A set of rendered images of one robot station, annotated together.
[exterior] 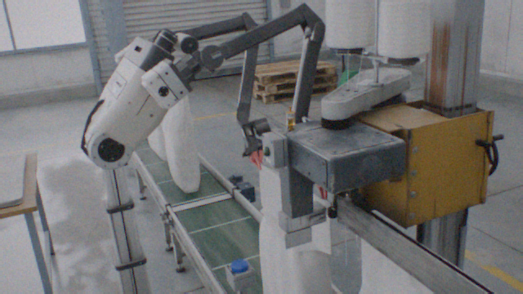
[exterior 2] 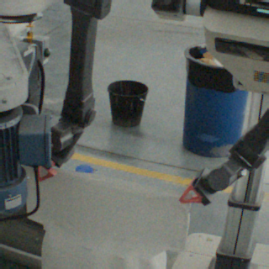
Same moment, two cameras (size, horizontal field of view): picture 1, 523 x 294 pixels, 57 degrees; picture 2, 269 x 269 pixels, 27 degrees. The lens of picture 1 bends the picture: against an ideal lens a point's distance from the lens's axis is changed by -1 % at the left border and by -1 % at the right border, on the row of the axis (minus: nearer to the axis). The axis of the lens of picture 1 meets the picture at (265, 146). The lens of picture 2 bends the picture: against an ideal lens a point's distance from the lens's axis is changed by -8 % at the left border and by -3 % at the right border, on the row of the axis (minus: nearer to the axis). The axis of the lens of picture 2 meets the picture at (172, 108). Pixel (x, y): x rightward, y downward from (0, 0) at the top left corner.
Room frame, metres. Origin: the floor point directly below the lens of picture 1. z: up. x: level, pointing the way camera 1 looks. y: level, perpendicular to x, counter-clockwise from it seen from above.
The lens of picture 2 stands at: (2.65, -1.06, 1.86)
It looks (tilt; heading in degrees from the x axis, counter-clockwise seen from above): 24 degrees down; 127
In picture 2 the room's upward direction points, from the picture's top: 5 degrees clockwise
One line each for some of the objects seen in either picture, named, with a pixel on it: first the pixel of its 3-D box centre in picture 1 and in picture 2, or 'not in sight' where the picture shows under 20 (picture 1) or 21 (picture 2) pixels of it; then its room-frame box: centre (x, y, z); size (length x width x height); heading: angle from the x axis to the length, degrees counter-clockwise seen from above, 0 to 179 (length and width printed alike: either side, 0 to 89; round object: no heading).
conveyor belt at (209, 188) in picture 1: (163, 157); not in sight; (3.93, 0.89, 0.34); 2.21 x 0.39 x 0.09; 23
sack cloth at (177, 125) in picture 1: (179, 135); not in sight; (3.26, 0.60, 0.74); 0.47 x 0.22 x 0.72; 21
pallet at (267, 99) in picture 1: (290, 88); not in sight; (7.39, -0.45, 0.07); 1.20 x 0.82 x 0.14; 111
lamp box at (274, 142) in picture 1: (274, 149); (35, 50); (1.32, -0.03, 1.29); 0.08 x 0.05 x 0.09; 23
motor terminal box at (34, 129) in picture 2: not in sight; (35, 144); (1.74, -0.36, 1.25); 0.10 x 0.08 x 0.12; 138
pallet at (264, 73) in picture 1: (288, 70); not in sight; (7.37, -0.44, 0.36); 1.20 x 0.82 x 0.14; 109
